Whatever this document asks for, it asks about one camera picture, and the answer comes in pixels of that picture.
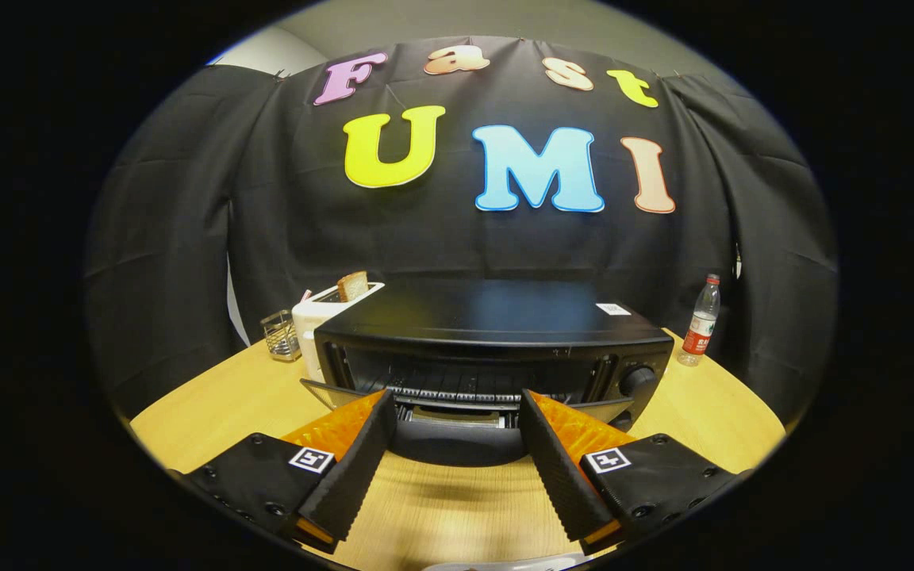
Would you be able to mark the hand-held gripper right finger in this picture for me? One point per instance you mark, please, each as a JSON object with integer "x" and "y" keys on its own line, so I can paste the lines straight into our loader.
{"x": 556, "y": 476}

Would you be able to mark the white bread toaster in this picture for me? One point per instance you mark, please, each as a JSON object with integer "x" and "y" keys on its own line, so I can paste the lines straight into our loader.
{"x": 310, "y": 317}

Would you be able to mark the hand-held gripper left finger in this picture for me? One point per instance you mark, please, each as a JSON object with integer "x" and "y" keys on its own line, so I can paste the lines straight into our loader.
{"x": 362, "y": 468}

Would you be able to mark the black toaster oven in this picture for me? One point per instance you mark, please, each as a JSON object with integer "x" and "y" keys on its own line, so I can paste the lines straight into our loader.
{"x": 489, "y": 313}

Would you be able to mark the red label water bottle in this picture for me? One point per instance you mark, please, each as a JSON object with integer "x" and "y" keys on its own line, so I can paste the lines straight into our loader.
{"x": 697, "y": 333}

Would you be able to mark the black backdrop cloth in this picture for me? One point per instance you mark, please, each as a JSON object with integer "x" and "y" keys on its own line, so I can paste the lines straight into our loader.
{"x": 441, "y": 246}

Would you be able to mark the toasted bread slice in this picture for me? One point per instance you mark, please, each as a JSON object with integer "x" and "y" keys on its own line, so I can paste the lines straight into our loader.
{"x": 352, "y": 286}

